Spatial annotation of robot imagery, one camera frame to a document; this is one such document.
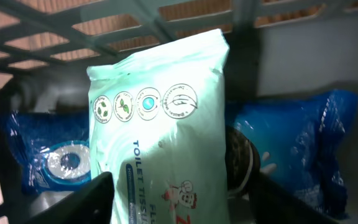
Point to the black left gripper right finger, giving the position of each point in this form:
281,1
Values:
271,204

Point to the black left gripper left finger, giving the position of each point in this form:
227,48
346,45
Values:
90,205

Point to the blue Oreo cookie pack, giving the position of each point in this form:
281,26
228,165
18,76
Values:
292,141

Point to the mint green tissue pack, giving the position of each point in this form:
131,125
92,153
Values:
156,123

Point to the grey plastic mesh basket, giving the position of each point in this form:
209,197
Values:
279,50

